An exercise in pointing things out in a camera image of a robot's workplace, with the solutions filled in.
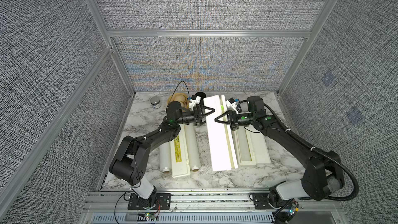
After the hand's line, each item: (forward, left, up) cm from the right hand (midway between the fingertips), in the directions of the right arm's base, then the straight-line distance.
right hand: (217, 120), depth 72 cm
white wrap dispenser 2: (-13, -1, -2) cm, 14 cm away
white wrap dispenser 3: (-4, -20, -19) cm, 28 cm away
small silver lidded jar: (+29, +39, -21) cm, 53 cm away
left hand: (+3, +1, 0) cm, 3 cm away
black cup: (+33, +7, -19) cm, 39 cm away
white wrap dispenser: (-10, +19, -18) cm, 28 cm away
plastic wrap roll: (-9, +27, -23) cm, 37 cm away
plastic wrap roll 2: (-3, +12, -22) cm, 26 cm away
